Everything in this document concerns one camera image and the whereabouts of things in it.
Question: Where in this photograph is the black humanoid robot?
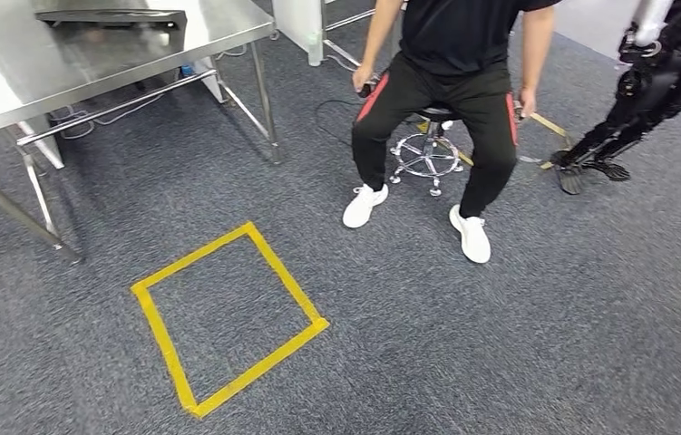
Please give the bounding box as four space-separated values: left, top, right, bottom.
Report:
550 0 681 197

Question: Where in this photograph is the white box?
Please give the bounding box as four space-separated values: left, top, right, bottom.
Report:
193 56 229 104

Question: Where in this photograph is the black plastic license plate bracket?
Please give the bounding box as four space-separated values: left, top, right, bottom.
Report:
34 8 189 34

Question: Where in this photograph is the black floor cable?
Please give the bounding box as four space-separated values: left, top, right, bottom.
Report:
315 99 366 149

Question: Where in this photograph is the white floor cable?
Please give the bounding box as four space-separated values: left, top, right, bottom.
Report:
48 92 165 141

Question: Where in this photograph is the person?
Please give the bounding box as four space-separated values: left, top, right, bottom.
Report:
341 0 562 266

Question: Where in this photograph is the chrome stool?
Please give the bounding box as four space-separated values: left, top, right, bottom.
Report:
387 104 465 198

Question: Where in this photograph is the yellow floor tape strip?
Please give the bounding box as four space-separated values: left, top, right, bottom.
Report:
529 112 574 170

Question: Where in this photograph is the yellow floor tape square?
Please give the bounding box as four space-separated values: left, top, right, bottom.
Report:
131 222 330 420

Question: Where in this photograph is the stainless steel workbench table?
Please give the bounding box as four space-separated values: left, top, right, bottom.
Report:
0 0 284 266

